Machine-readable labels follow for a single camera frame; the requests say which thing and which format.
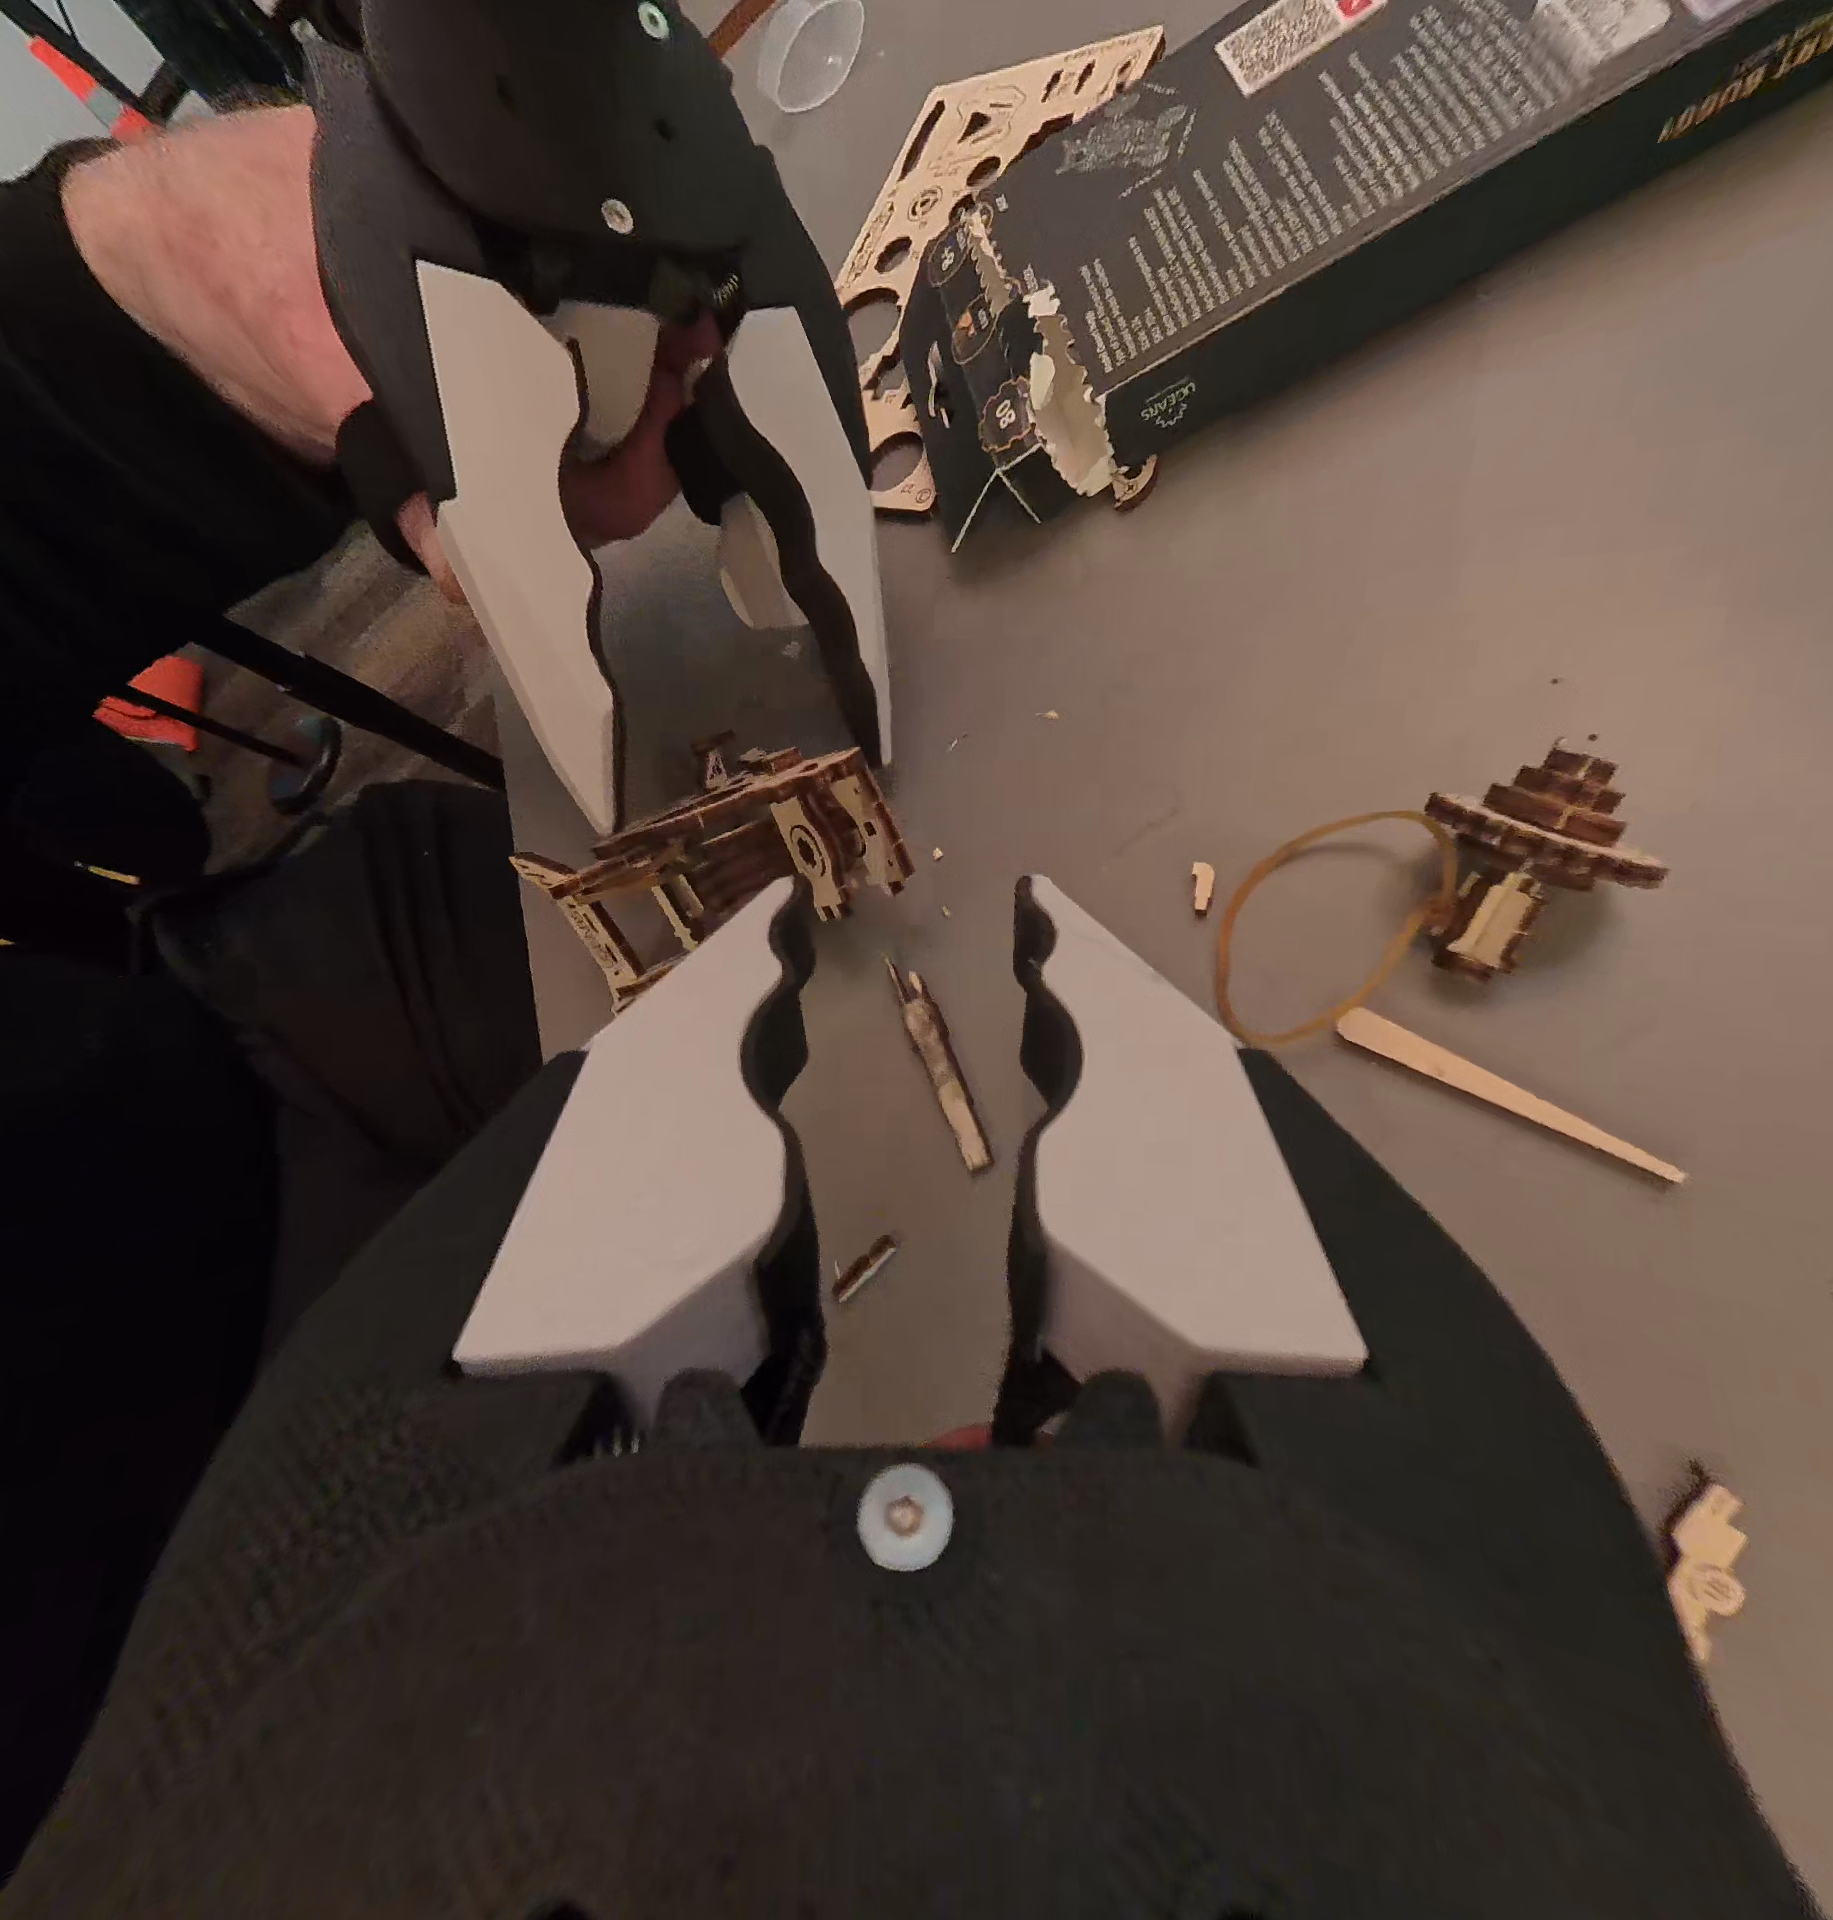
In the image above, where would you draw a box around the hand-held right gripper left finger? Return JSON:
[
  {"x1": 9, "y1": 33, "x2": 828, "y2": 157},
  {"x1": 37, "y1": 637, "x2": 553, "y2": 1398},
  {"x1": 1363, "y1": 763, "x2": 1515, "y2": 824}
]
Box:
[{"x1": 453, "y1": 881, "x2": 828, "y2": 1429}]

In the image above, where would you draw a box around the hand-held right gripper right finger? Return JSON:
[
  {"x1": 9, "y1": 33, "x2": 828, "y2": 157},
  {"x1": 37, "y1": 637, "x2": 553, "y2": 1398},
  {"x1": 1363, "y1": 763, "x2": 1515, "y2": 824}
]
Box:
[{"x1": 1007, "y1": 874, "x2": 1371, "y2": 1438}]

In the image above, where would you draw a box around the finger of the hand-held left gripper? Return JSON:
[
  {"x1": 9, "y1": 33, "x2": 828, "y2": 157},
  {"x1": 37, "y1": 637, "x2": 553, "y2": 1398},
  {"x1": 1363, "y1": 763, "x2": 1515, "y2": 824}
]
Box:
[
  {"x1": 412, "y1": 260, "x2": 622, "y2": 835},
  {"x1": 669, "y1": 300, "x2": 894, "y2": 771}
]

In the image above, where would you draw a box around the yellow rubber band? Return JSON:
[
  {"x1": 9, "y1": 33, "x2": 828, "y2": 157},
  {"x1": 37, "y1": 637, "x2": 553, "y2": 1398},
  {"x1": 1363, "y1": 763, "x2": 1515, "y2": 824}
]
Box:
[{"x1": 1217, "y1": 806, "x2": 1461, "y2": 1050}]

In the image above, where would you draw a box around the wooden model frame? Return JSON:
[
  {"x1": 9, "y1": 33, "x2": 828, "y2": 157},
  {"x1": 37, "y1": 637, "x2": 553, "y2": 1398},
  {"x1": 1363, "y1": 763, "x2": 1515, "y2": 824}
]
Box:
[{"x1": 507, "y1": 736, "x2": 920, "y2": 1017}]

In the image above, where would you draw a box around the wooden gear assembly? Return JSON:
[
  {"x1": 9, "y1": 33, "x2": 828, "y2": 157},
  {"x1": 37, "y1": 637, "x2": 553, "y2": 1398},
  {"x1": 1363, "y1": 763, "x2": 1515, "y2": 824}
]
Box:
[{"x1": 1422, "y1": 740, "x2": 1670, "y2": 990}]

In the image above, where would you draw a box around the punched wooden parts sheet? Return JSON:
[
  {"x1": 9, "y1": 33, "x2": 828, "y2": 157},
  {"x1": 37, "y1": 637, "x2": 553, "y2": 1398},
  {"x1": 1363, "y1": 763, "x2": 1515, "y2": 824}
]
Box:
[{"x1": 828, "y1": 27, "x2": 1170, "y2": 521}]

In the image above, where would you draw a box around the black model kit box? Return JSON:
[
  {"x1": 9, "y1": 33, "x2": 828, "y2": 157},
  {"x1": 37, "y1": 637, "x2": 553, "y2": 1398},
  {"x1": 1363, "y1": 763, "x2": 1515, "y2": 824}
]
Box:
[{"x1": 898, "y1": 0, "x2": 1833, "y2": 552}]

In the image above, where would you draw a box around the person's left hand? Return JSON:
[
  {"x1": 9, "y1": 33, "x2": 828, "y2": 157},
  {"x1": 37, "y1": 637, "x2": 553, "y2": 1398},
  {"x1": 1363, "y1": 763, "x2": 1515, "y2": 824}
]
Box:
[{"x1": 566, "y1": 349, "x2": 714, "y2": 558}]

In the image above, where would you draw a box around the dark wooden strip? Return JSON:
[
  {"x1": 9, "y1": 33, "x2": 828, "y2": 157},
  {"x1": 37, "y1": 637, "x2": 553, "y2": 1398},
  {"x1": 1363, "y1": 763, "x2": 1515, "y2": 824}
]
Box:
[{"x1": 887, "y1": 960, "x2": 994, "y2": 1176}]

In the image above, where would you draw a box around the clear plastic cup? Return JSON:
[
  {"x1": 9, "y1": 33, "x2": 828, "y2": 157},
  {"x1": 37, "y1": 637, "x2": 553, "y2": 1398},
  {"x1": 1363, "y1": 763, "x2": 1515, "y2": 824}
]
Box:
[{"x1": 757, "y1": 0, "x2": 866, "y2": 118}]

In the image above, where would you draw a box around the pointed wooden stick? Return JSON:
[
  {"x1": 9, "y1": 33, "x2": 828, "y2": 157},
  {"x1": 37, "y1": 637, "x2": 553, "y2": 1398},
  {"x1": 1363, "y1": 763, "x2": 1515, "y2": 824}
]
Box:
[{"x1": 1337, "y1": 1005, "x2": 1690, "y2": 1186}]

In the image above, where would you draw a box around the small notched wooden piece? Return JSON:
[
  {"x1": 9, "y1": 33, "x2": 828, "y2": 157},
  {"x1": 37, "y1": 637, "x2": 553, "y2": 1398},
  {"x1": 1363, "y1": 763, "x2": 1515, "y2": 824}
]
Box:
[{"x1": 1670, "y1": 1477, "x2": 1754, "y2": 1662}]

